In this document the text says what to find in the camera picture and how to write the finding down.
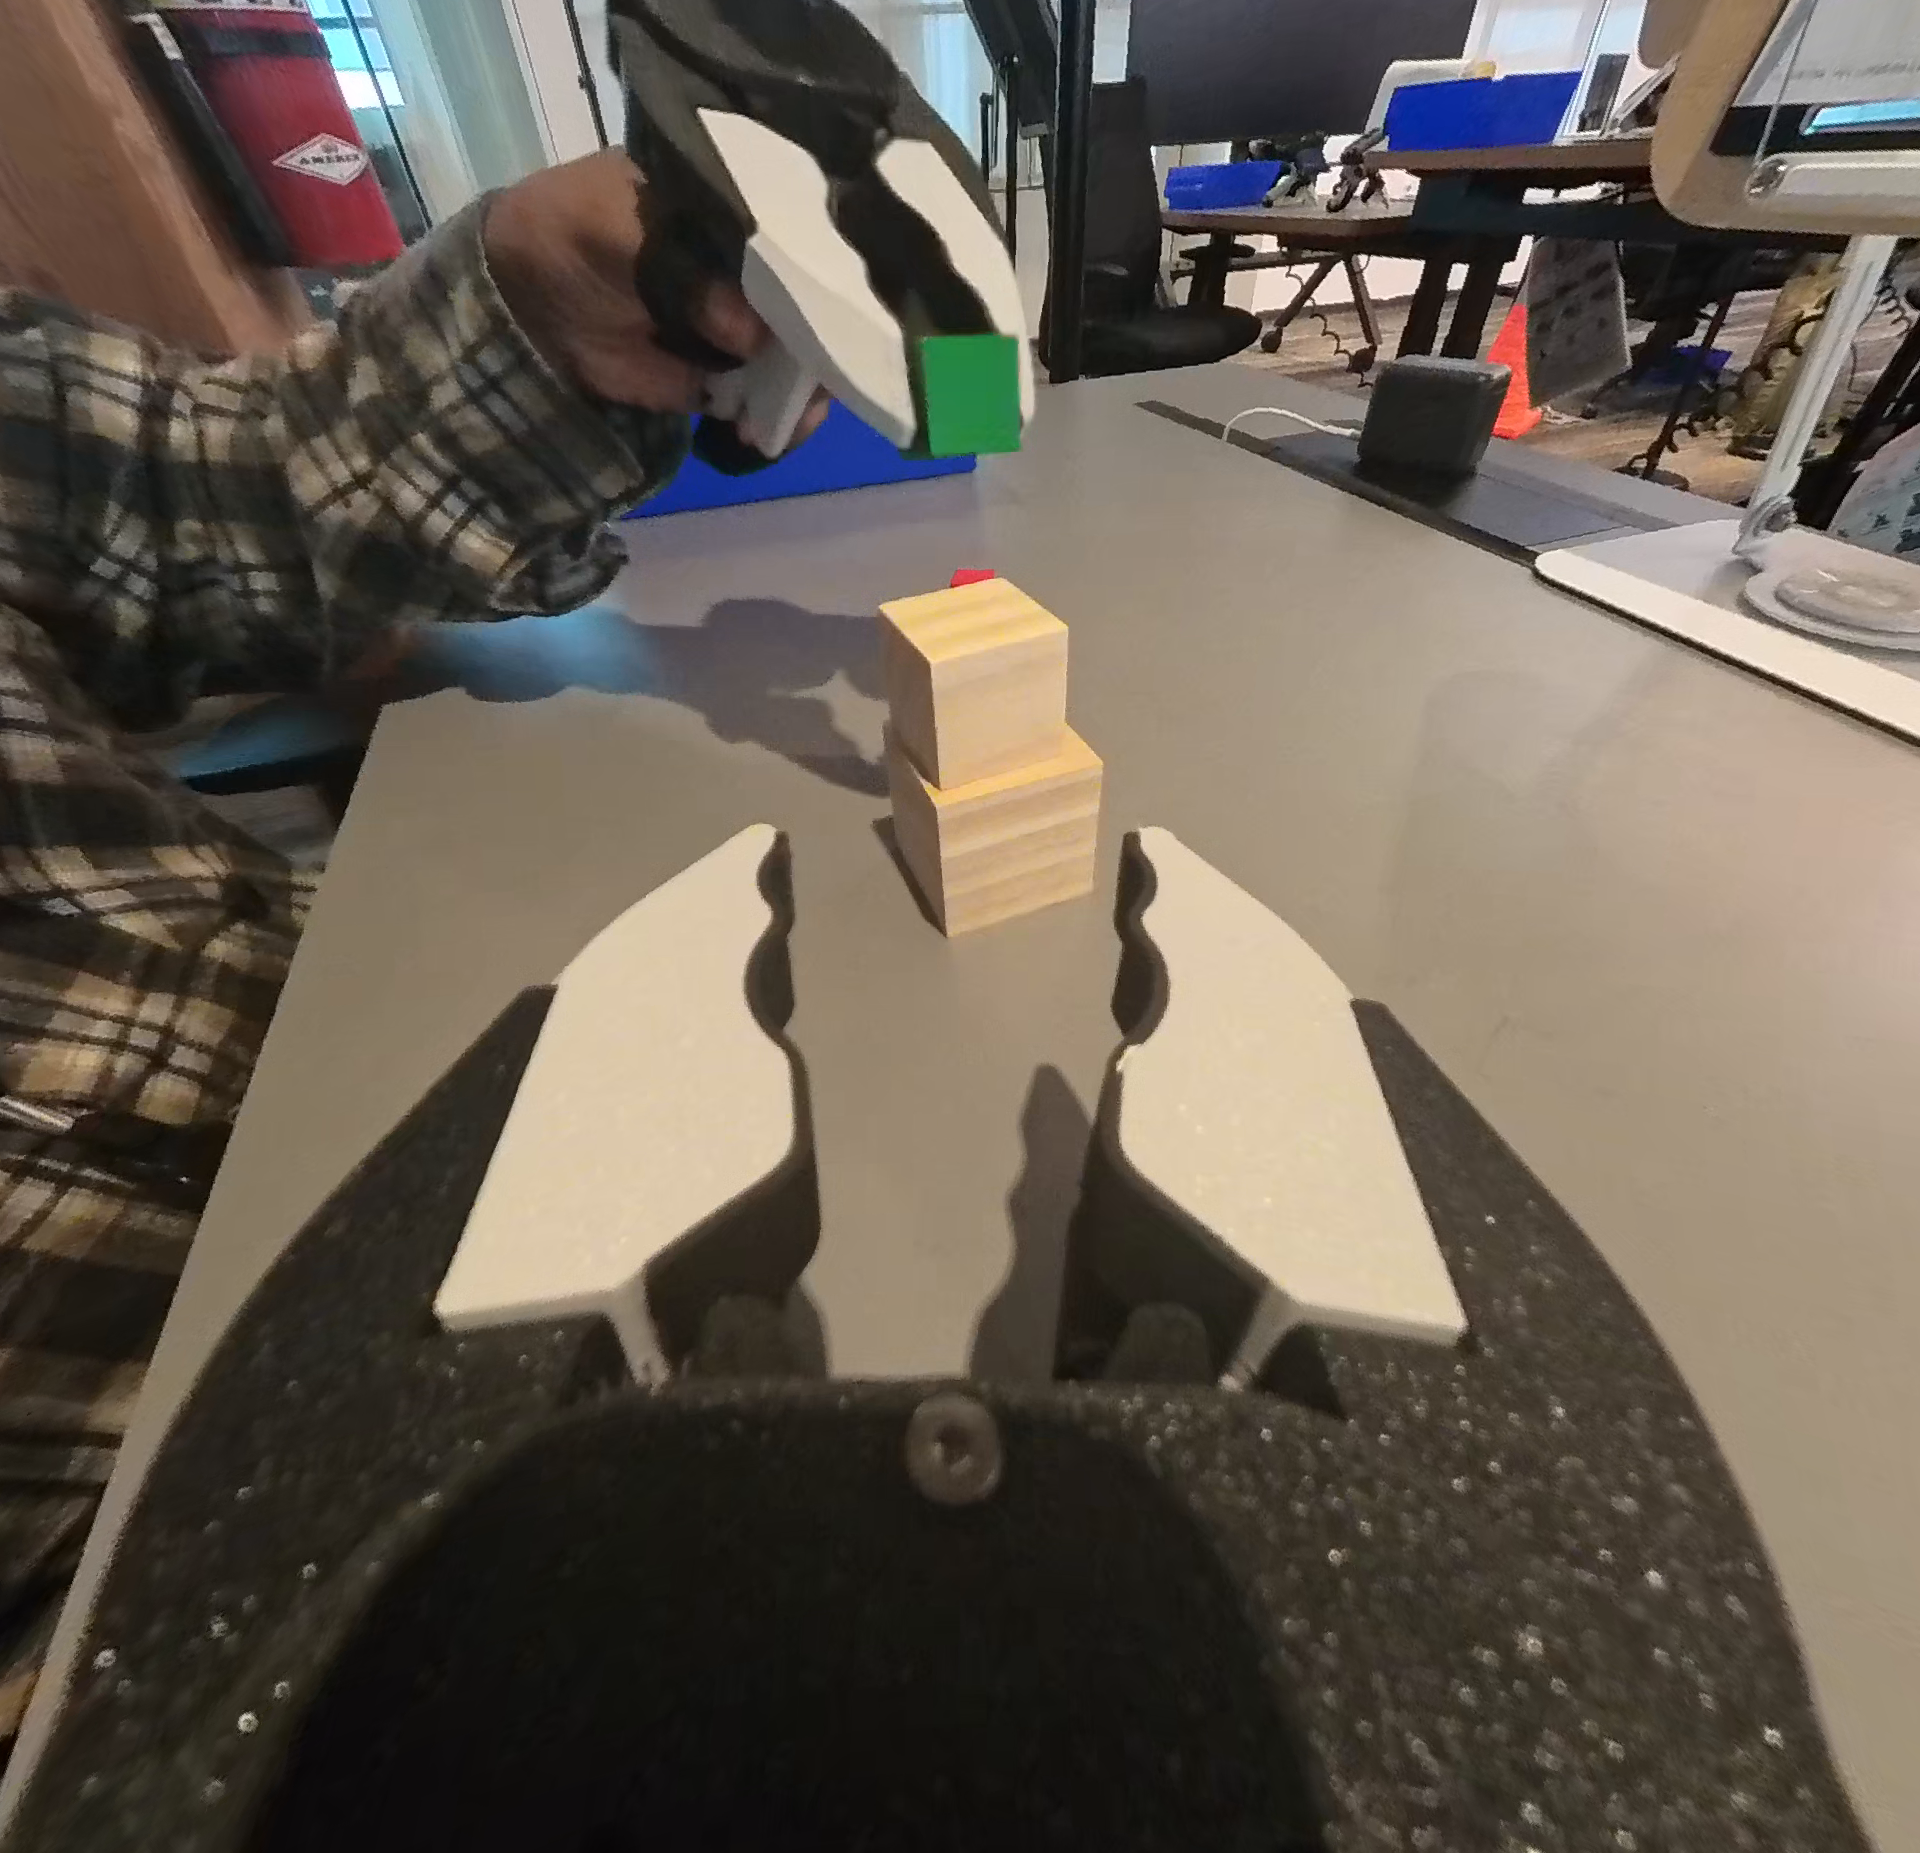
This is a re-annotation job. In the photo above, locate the person's plaid shirt torso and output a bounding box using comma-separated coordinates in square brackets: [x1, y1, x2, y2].
[0, 593, 345, 1662]

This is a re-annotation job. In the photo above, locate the white monitor stand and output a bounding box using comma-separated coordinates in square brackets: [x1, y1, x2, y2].
[1728, 230, 1920, 634]

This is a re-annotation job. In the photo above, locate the small plain wooden cube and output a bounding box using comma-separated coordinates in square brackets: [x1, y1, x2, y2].
[876, 580, 1071, 791]

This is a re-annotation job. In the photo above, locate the printed paper sign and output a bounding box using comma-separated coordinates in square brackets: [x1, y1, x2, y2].
[1518, 233, 1632, 407]

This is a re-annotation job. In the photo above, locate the large plain wooden cube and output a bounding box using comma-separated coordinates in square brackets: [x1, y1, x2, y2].
[885, 726, 1108, 938]

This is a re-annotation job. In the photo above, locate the beige framed screen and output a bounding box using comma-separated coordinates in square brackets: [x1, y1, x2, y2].
[1636, 0, 1920, 238]

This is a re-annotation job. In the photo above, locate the green wooden cube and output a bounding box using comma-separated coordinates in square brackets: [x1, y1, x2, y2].
[907, 334, 1034, 462]

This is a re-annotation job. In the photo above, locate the orange traffic cone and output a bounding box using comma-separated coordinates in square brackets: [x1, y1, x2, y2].
[1484, 300, 1547, 439]

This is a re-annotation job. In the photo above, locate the black office chair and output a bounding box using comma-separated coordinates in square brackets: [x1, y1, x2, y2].
[1076, 74, 1264, 380]

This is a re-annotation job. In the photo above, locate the small black monitor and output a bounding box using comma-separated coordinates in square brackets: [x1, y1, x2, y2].
[952, 0, 1062, 138]

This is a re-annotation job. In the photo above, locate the black fabric speaker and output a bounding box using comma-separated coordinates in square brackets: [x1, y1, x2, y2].
[1354, 358, 1514, 478]

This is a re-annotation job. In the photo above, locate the wooden desk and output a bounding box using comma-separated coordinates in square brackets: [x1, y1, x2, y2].
[1163, 135, 1850, 373]

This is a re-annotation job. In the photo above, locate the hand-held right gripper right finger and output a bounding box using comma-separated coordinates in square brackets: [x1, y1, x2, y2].
[1056, 824, 1472, 1391]

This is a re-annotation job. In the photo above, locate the person's left hand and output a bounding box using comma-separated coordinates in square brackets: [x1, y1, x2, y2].
[488, 150, 833, 452]

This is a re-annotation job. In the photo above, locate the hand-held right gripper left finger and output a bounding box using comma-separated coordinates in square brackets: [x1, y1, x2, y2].
[433, 824, 828, 1387]

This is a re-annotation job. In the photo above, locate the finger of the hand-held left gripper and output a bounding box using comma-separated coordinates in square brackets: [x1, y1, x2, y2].
[840, 133, 1040, 430]
[692, 105, 924, 448]

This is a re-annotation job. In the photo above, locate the large black monitor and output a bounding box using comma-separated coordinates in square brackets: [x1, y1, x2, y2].
[1126, 0, 1502, 148]

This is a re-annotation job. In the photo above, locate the white desk pad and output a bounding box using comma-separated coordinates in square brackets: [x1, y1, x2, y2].
[1534, 514, 1920, 748]

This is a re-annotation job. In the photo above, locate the blue chair seat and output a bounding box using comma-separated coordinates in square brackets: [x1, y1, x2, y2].
[171, 599, 646, 796]

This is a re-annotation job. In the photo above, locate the red fire extinguisher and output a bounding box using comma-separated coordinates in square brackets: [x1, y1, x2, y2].
[127, 0, 411, 266]

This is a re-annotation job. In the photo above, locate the person's left forearm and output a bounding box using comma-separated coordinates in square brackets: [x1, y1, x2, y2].
[0, 193, 654, 730]

